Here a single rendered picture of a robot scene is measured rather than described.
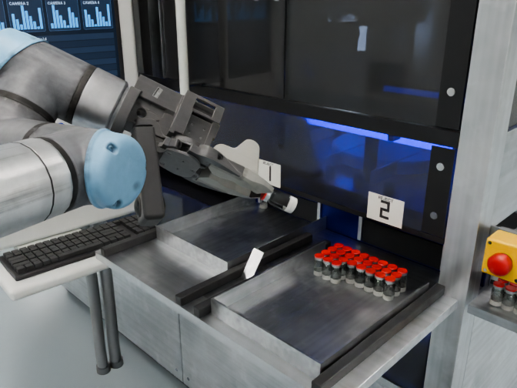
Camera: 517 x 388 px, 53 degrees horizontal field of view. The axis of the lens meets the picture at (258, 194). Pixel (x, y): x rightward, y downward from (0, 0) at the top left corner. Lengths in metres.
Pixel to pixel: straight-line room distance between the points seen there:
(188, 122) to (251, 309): 0.47
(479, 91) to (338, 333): 0.49
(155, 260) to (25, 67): 0.67
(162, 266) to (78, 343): 1.38
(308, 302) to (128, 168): 0.61
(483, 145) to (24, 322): 2.25
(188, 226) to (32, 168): 0.91
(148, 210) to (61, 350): 1.93
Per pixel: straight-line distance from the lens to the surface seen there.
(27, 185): 0.46
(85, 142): 0.51
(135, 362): 2.34
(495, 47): 0.97
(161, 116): 0.66
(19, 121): 0.60
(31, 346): 2.57
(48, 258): 1.41
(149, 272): 1.16
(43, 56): 0.64
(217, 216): 1.40
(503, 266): 1.01
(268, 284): 1.09
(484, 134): 0.99
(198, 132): 0.65
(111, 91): 0.63
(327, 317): 1.00
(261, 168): 1.33
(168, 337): 2.02
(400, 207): 1.10
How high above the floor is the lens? 1.45
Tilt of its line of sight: 21 degrees down
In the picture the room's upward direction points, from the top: straight up
